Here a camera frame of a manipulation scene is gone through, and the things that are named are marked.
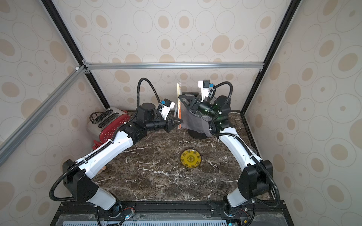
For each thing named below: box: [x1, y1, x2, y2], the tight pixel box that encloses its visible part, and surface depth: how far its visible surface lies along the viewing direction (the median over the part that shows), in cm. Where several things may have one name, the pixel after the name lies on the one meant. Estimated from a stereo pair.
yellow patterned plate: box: [180, 148, 202, 169], surface depth 94 cm
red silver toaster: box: [87, 106, 132, 150], surface depth 91 cm
